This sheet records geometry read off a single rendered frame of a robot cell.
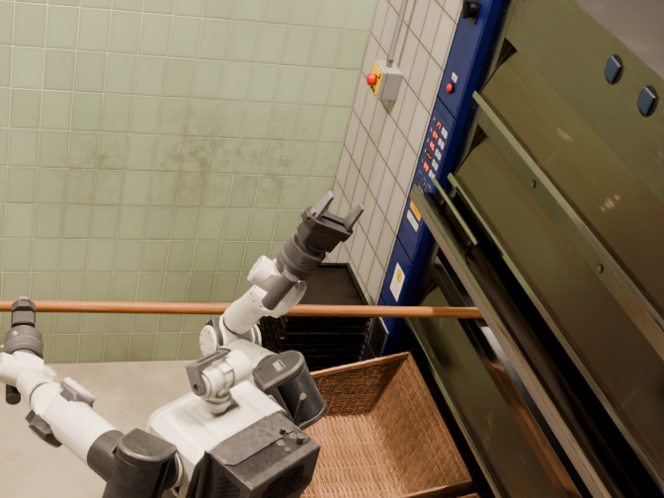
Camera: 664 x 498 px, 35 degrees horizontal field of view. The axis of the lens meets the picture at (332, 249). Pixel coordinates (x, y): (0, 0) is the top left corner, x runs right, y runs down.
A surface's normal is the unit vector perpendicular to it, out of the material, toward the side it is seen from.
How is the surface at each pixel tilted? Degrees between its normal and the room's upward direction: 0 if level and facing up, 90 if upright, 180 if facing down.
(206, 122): 90
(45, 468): 0
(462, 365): 70
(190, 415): 0
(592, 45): 90
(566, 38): 90
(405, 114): 90
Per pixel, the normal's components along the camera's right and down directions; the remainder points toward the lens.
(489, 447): -0.81, -0.29
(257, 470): 0.21, -0.82
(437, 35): -0.94, -0.01
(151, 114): 0.27, 0.58
